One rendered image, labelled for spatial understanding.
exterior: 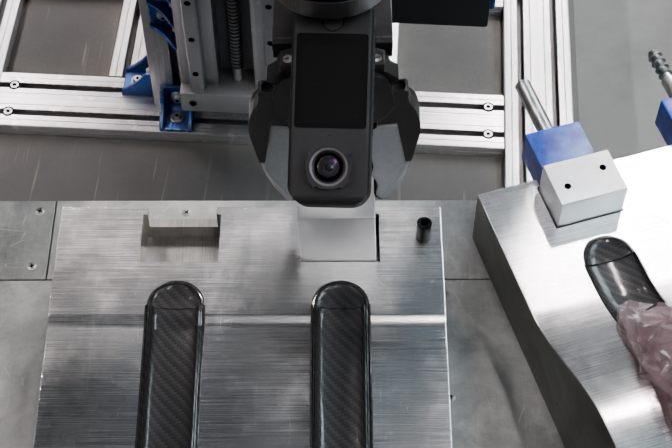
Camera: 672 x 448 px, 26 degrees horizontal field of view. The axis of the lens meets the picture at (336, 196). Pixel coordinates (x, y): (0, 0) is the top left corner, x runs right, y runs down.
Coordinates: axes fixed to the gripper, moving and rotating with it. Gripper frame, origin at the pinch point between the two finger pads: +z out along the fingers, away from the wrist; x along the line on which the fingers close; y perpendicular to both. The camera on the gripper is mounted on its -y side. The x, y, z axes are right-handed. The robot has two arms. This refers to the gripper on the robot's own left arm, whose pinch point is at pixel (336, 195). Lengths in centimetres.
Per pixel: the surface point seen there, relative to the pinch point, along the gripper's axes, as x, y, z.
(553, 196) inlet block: -15.1, 4.1, 6.4
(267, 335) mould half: 4.6, -7.8, 4.6
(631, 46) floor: -44, 94, 96
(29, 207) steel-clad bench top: 23.6, 8.3, 13.2
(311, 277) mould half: 1.7, -3.6, 4.4
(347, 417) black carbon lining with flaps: -0.6, -13.4, 5.3
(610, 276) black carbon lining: -18.9, -1.0, 8.8
